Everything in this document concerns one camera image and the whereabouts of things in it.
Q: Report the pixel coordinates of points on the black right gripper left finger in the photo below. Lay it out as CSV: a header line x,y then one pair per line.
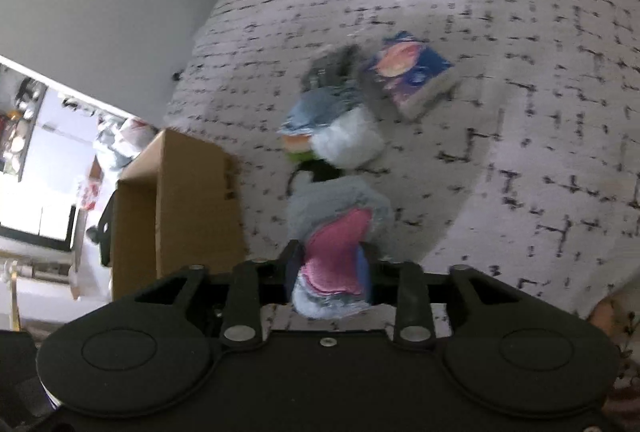
x,y
286,271

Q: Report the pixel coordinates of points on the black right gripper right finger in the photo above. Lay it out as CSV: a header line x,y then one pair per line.
x,y
367,268

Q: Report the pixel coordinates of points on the grey plush with pink mouth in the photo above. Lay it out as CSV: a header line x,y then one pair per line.
x,y
331,218

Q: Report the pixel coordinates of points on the blue planet print pouch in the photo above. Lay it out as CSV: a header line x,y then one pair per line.
x,y
411,73

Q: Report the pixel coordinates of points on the light blue denim plush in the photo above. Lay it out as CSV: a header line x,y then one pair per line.
x,y
315,109

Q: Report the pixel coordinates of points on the white fluffy plush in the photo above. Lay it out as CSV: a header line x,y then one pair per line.
x,y
350,140

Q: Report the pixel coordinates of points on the brown cardboard box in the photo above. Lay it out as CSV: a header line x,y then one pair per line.
x,y
177,204

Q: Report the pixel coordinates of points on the patterned white bed cover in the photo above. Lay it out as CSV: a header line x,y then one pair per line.
x,y
505,133

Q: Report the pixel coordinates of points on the dark grey fabric piece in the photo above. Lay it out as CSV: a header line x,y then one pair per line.
x,y
335,69

